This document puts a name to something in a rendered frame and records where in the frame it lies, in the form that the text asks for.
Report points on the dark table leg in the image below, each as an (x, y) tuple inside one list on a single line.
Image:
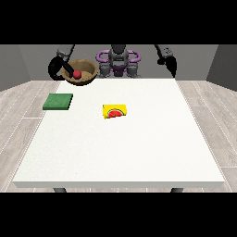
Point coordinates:
[(177, 190), (59, 190)]

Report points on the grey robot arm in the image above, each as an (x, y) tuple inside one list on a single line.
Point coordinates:
[(164, 50), (65, 51)]

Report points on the small red ball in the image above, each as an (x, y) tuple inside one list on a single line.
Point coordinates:
[(77, 74)]

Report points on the brown wooden bowl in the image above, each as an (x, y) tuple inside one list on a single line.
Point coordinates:
[(88, 71)]

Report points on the green square pad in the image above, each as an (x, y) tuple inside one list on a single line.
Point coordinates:
[(57, 101)]

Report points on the grey robot trunk purple rings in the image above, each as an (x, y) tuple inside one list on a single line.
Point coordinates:
[(118, 58)]

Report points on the yellow cup with melon print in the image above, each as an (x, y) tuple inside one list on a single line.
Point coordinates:
[(114, 110)]

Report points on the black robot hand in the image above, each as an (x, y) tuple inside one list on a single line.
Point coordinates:
[(52, 69), (171, 65)]

